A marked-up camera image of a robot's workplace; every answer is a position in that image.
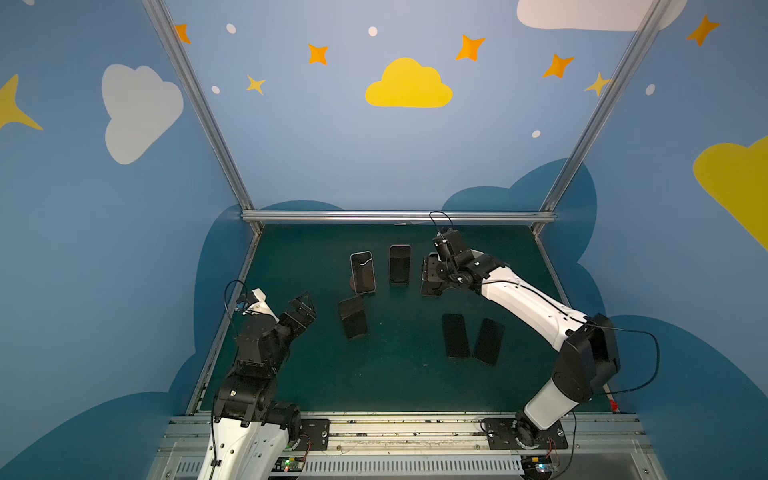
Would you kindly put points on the black phone stand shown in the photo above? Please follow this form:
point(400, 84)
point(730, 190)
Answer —
point(489, 341)
point(353, 317)
point(455, 336)

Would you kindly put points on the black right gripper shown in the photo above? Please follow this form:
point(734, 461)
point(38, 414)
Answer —
point(435, 274)

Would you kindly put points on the black phone front stand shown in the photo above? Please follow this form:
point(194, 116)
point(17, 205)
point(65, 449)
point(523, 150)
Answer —
point(489, 341)

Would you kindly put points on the pink-edged phone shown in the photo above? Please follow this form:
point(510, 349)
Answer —
point(399, 264)

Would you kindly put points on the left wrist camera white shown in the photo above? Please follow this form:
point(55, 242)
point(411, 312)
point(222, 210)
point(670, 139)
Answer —
point(253, 302)

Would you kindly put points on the aluminium left frame post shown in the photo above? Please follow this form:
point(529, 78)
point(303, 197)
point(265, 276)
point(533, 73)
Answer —
point(162, 22)

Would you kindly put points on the aluminium back frame bar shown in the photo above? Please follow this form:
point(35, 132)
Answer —
point(395, 217)

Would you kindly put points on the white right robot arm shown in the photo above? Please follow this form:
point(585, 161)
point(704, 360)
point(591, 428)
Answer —
point(587, 348)

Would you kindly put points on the aluminium frame post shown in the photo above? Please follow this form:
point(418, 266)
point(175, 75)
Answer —
point(162, 22)
point(630, 61)

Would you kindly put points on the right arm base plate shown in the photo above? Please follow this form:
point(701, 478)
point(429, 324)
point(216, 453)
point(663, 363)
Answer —
point(512, 434)

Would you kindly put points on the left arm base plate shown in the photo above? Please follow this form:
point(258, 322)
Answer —
point(314, 435)

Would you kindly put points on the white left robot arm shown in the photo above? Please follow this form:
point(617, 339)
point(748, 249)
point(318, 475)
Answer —
point(249, 429)

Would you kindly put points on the aluminium right frame post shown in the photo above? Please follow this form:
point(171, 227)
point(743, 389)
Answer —
point(630, 61)

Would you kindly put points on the aluminium front rail assembly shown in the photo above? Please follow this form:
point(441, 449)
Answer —
point(451, 445)

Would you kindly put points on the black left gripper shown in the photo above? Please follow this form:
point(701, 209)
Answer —
point(297, 315)

